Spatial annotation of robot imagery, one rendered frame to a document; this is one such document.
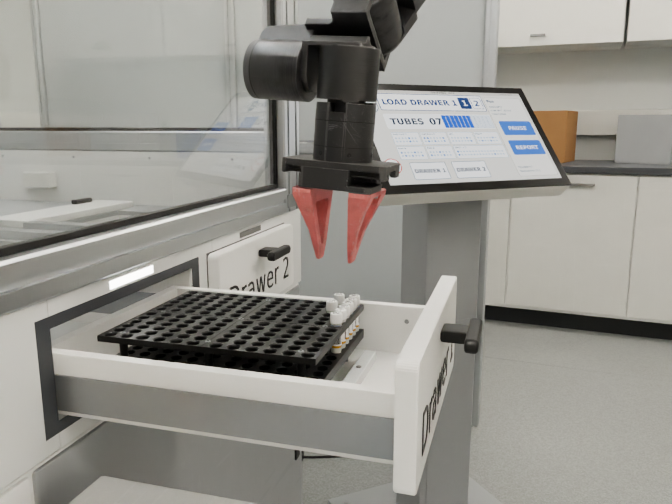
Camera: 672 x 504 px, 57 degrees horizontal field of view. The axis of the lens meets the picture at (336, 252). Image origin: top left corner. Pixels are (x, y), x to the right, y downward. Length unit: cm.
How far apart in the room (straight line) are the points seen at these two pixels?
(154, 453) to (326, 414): 34
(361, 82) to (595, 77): 365
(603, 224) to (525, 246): 41
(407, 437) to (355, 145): 26
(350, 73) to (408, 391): 28
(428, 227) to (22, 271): 107
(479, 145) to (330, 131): 96
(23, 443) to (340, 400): 28
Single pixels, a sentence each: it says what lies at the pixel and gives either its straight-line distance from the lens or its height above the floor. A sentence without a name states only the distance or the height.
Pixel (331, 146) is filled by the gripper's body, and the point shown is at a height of 108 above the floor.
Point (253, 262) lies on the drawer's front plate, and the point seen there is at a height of 89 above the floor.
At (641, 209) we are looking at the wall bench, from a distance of 350.
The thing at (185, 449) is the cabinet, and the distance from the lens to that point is 88.
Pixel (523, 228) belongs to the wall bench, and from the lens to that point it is 353.
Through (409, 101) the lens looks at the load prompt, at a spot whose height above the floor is 116.
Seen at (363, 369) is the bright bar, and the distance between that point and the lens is 66.
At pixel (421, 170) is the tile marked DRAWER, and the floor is 101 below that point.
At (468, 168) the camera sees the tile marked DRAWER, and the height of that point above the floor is 101.
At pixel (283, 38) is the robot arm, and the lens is 64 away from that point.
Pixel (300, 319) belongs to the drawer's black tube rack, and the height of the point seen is 90.
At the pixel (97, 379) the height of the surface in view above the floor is 87.
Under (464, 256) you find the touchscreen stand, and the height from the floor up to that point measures 78.
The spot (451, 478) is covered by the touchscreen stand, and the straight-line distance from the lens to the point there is 178.
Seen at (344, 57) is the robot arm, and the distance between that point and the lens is 58.
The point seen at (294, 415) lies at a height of 87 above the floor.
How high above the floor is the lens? 110
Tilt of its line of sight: 11 degrees down
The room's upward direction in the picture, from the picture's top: straight up
